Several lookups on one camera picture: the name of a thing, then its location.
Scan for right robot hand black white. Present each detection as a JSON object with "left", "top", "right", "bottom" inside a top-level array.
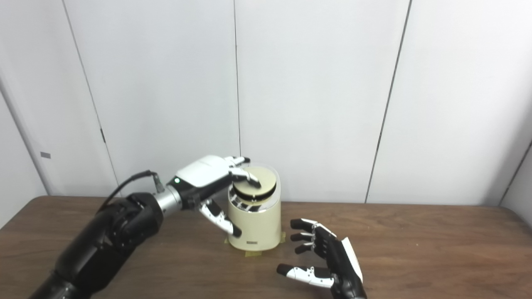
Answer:
[{"left": 277, "top": 218, "right": 368, "bottom": 299}]

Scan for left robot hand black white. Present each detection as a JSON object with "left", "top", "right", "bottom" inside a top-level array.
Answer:
[{"left": 168, "top": 155, "right": 263, "bottom": 238}]

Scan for round cream bin lid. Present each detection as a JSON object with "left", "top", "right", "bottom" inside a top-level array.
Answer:
[{"left": 232, "top": 167, "right": 277, "bottom": 200}]

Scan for cream-colored bin body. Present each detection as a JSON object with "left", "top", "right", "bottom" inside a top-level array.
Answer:
[{"left": 227, "top": 164, "right": 282, "bottom": 252}]

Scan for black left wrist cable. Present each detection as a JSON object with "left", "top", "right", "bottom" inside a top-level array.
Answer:
[{"left": 98, "top": 170, "right": 167, "bottom": 212}]

